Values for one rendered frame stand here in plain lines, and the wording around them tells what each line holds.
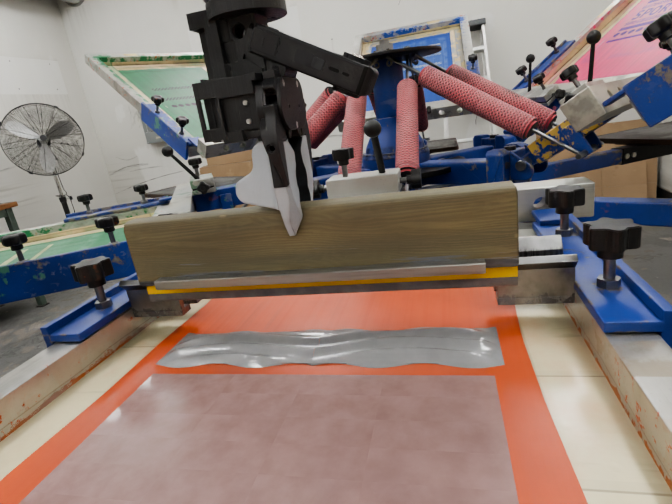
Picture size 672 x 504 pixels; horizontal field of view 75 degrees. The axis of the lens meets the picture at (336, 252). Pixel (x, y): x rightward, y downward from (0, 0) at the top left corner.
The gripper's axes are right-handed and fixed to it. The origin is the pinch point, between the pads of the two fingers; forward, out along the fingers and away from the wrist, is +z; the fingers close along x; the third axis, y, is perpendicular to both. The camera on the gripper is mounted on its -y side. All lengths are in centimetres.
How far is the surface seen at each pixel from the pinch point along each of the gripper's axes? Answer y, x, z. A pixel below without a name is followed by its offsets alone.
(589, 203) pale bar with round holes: -33.8, -26.5, 7.7
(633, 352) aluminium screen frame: -26.7, 9.6, 10.0
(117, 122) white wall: 347, -418, -33
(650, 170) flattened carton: -191, -408, 79
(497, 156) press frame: -26, -66, 5
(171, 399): 11.9, 11.6, 13.6
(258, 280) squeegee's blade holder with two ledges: 5.0, 2.8, 5.6
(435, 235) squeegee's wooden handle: -13.0, 1.4, 2.5
